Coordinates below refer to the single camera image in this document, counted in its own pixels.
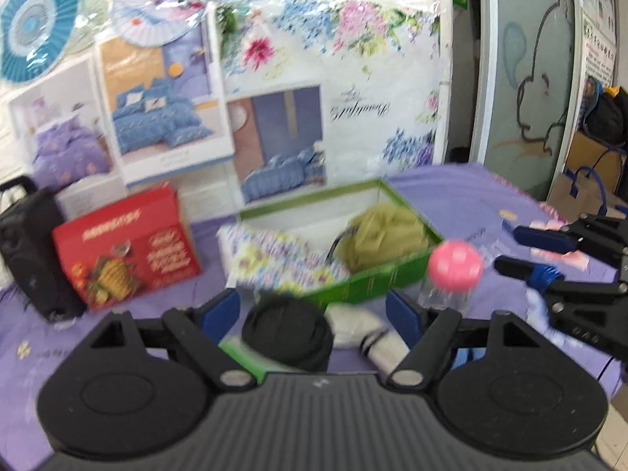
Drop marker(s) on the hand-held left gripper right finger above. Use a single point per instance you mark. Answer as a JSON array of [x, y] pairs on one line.
[[400, 309]]

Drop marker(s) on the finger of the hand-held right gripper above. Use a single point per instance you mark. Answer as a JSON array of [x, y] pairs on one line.
[[525, 269], [544, 239]]

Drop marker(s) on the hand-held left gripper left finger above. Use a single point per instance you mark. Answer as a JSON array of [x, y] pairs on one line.
[[223, 308]]

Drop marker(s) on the green cardboard box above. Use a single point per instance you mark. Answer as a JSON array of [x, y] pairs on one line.
[[373, 287]]

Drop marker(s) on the white towel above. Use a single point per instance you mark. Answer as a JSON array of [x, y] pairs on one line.
[[363, 333]]

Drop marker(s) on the black lidded cup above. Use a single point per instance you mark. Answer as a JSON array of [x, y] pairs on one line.
[[287, 331]]

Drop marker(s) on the olive green cloth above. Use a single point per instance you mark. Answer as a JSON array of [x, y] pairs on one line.
[[385, 243]]

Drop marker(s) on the clear bottle with pink cap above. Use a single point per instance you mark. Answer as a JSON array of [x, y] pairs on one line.
[[454, 265]]

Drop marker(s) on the floral printed cloth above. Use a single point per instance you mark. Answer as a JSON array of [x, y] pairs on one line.
[[274, 260]]

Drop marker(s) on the purple floral bedsheet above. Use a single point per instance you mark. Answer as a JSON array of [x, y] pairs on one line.
[[471, 196]]

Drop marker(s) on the brown cardboard box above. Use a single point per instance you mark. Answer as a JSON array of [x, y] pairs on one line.
[[588, 157]]

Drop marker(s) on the red printed carton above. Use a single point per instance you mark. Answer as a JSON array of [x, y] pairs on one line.
[[132, 250]]

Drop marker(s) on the black backpack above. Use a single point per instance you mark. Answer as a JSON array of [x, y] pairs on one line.
[[606, 113]]

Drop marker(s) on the glass door with cartoon drawing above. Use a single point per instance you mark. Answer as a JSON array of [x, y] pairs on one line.
[[535, 83]]

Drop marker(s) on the black portable speaker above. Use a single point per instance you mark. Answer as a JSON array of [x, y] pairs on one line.
[[29, 255]]

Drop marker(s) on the blue bedding poster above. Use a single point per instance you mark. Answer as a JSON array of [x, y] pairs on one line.
[[162, 108]]

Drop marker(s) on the floral bedding package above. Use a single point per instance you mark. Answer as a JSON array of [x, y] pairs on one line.
[[353, 83]]

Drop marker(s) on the purple bedding poster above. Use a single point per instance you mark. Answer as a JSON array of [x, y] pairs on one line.
[[64, 137]]

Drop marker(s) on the white flower-painted round fan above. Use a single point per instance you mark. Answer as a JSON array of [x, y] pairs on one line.
[[157, 0]]

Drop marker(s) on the pale green round fan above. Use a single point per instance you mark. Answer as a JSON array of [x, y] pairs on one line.
[[91, 22]]

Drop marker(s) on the teal round fan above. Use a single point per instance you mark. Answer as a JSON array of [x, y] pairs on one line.
[[34, 24]]

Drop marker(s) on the wall notice sheet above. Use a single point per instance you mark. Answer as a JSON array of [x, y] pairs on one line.
[[601, 14]]

